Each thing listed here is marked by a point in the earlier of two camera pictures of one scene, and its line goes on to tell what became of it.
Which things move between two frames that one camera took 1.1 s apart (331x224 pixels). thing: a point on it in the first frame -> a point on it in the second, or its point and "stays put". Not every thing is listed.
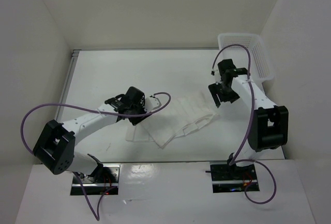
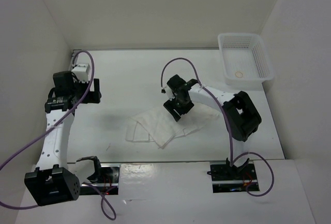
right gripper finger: (230, 96) -> (184, 109)
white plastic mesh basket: (246, 51) stays put
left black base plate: (104, 180) stays put
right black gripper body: (225, 88) -> (178, 103)
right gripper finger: (214, 89) -> (168, 105)
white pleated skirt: (183, 115) stays put
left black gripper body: (138, 109) -> (90, 96)
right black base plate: (226, 178) stays put
